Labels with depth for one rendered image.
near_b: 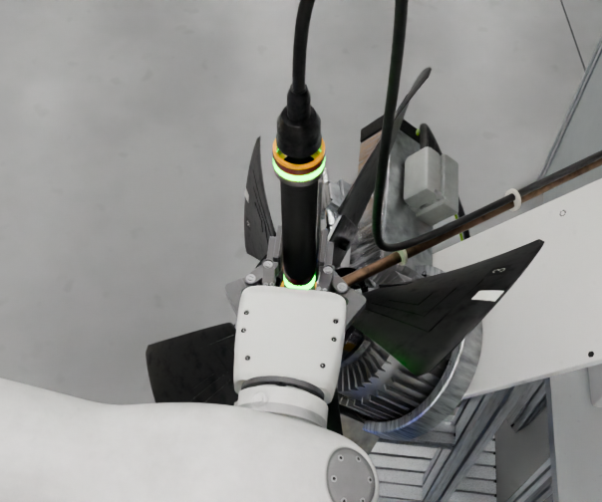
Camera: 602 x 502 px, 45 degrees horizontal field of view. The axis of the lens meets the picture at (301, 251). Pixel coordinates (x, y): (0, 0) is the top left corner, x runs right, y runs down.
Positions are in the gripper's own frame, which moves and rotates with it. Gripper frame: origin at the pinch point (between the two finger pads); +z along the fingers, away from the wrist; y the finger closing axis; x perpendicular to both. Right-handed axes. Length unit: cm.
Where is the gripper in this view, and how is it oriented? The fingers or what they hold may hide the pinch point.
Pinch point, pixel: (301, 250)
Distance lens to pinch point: 73.6
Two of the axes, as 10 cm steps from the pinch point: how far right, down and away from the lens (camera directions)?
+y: 9.9, 0.9, -0.6
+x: 0.0, -5.2, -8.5
